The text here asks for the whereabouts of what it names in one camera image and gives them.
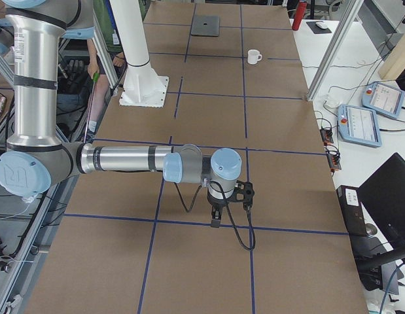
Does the white computer mouse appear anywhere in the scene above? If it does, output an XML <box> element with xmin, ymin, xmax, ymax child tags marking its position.
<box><xmin>315</xmin><ymin>21</ymin><xmax>328</xmax><ymax>29</ymax></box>

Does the aluminium frame post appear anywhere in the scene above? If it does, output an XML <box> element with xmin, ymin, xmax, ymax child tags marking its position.
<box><xmin>306</xmin><ymin>0</ymin><xmax>364</xmax><ymax>101</ymax></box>

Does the person in green shirt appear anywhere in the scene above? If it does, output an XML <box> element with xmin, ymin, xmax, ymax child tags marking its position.
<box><xmin>86</xmin><ymin>0</ymin><xmax>126</xmax><ymax>135</ymax></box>

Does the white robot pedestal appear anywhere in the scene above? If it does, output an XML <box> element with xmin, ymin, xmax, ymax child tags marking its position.
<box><xmin>110</xmin><ymin>0</ymin><xmax>169</xmax><ymax>108</ymax></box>

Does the black monitor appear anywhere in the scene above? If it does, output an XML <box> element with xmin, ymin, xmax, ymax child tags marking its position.
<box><xmin>358</xmin><ymin>152</ymin><xmax>405</xmax><ymax>248</ymax></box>

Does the lower orange black adapter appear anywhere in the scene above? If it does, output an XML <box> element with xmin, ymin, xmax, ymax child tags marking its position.
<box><xmin>326</xmin><ymin>150</ymin><xmax>342</xmax><ymax>172</ymax></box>

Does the white ceramic mug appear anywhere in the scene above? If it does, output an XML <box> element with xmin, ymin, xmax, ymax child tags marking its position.
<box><xmin>247</xmin><ymin>49</ymin><xmax>262</xmax><ymax>65</ymax></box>

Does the far blue teach pendant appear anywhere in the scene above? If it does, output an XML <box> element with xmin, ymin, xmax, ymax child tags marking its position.
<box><xmin>362</xmin><ymin>82</ymin><xmax>405</xmax><ymax>119</ymax></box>

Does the near blue teach pendant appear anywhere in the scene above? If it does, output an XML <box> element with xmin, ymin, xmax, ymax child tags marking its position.
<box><xmin>337</xmin><ymin>104</ymin><xmax>382</xmax><ymax>147</ymax></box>

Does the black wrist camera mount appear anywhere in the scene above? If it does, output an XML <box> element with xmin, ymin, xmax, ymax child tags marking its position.
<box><xmin>228</xmin><ymin>180</ymin><xmax>255</xmax><ymax>213</ymax></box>

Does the red water bottle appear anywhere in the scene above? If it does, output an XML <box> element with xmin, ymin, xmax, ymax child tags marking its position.
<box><xmin>292</xmin><ymin>0</ymin><xmax>307</xmax><ymax>31</ymax></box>

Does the green handled stick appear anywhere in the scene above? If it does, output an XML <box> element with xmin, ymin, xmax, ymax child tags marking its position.
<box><xmin>83</xmin><ymin>72</ymin><xmax>99</xmax><ymax>143</ymax></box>

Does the blue teach pendant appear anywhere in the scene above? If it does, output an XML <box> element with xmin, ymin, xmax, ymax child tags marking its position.
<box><xmin>362</xmin><ymin>82</ymin><xmax>405</xmax><ymax>119</ymax></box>
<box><xmin>337</xmin><ymin>104</ymin><xmax>382</xmax><ymax>147</ymax></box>

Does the orange black adapter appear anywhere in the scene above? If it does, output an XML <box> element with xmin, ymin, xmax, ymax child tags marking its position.
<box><xmin>319</xmin><ymin>128</ymin><xmax>334</xmax><ymax>145</ymax></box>
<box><xmin>326</xmin><ymin>150</ymin><xmax>342</xmax><ymax>172</ymax></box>

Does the black desktop computer box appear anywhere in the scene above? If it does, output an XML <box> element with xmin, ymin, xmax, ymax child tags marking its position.
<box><xmin>336</xmin><ymin>185</ymin><xmax>375</xmax><ymax>237</ymax></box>

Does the grey closed laptop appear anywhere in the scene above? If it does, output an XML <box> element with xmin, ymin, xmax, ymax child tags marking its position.
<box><xmin>190</xmin><ymin>15</ymin><xmax>220</xmax><ymax>37</ymax></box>

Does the black mouse pad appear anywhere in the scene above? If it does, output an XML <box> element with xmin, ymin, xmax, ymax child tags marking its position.
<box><xmin>306</xmin><ymin>21</ymin><xmax>332</xmax><ymax>34</ymax></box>

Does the upper orange black adapter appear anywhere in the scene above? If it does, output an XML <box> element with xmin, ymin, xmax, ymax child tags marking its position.
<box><xmin>319</xmin><ymin>128</ymin><xmax>334</xmax><ymax>145</ymax></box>

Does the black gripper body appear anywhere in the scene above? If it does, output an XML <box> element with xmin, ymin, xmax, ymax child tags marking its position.
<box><xmin>207</xmin><ymin>194</ymin><xmax>230</xmax><ymax>211</ymax></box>

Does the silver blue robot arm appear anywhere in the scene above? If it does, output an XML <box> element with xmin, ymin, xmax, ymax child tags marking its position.
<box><xmin>0</xmin><ymin>1</ymin><xmax>242</xmax><ymax>228</ymax></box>

